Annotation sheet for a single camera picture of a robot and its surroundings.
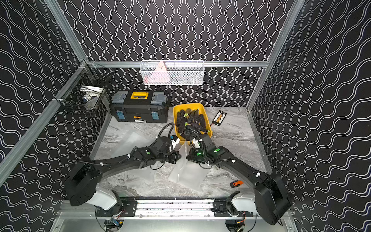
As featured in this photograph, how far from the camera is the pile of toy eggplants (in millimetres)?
1053

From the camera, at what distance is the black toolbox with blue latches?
3.27ft

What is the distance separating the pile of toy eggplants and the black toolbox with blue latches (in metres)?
0.11
